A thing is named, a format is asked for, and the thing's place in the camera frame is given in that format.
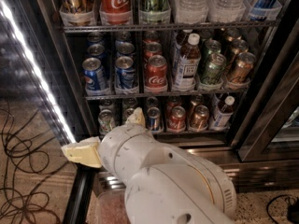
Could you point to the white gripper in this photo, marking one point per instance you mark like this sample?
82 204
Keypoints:
116 146

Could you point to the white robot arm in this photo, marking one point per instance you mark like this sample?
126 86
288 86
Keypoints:
163 184

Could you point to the bottom left white-green can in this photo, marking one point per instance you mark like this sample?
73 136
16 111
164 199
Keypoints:
106 121

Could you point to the white-green can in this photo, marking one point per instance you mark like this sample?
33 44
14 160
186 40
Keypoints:
126 114
106 121

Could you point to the bottom blue Pepsi can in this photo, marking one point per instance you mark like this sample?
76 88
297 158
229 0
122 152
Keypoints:
153 118

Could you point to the bottom red cola can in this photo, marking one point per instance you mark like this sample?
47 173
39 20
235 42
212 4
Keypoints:
176 120

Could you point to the glass fridge door with light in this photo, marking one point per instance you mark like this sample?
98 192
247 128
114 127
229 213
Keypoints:
41 110

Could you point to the front red Coca-Cola can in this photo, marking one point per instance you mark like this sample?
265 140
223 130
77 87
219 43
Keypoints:
156 70

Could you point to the red coca-cola can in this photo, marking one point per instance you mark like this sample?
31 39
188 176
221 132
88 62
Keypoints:
156 70
153 48

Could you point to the bottom gold can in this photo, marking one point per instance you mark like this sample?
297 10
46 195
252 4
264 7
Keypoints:
199 117

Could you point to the middle red Coca-Cola can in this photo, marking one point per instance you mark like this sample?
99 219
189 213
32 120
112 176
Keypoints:
153 48

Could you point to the front green soda can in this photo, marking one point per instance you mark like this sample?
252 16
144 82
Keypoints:
213 68

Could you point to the green soda can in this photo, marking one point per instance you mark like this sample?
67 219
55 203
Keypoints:
209 47
213 68

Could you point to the top shelf green can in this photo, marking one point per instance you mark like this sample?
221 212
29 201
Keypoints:
154 11

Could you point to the top shelf gold can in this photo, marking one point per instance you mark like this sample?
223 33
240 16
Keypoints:
78 10

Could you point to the middle green soda can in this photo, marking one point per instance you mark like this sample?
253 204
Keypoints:
209 47

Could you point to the top shelf Coca-Cola can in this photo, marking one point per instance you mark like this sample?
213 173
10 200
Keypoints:
117 10

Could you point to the front gold soda can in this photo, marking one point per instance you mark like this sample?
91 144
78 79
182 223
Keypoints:
244 62

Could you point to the gold soda can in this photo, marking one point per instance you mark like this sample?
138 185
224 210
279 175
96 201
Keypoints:
237 46
244 62

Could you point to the middle gold soda can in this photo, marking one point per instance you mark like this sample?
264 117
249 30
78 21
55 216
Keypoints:
237 46

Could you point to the top shelf left water bottle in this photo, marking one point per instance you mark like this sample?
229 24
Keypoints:
190 11

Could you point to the shelf water bottle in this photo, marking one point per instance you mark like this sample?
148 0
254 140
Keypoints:
190 11
225 10

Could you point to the top shelf right water bottle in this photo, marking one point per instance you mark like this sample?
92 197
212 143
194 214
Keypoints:
225 10

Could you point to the top shelf blue can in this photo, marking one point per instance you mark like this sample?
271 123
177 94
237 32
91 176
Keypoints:
260 8

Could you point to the clear plastic bin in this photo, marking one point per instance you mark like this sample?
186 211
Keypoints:
110 208

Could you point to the front brown tea bottle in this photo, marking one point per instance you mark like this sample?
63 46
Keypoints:
189 58

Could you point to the bottom tea bottle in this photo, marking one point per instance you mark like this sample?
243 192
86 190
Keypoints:
222 113

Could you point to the middle wire shelf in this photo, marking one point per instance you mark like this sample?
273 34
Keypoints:
141 94

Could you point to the wire shelf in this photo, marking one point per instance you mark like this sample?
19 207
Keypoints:
166 27
141 94

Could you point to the upper wire shelf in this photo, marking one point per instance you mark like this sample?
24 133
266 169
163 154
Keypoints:
166 27

